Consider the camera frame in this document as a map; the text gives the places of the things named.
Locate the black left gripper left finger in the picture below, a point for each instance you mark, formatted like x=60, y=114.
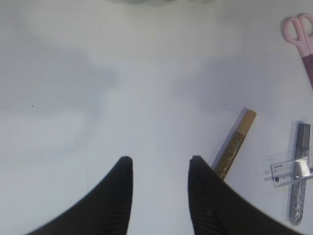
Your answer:
x=105, y=210

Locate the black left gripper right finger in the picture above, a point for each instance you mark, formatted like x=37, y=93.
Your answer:
x=216, y=209

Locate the gold glitter pen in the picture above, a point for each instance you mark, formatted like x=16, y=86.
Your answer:
x=233, y=142

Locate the clear plastic ruler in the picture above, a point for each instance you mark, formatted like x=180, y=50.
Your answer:
x=291, y=172

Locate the silver glitter pen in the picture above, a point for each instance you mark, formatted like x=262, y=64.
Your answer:
x=298, y=190

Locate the green wavy glass plate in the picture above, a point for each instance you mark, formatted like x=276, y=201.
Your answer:
x=157, y=2

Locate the pink scissors with purple sheath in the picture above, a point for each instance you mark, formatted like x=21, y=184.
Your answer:
x=303, y=40

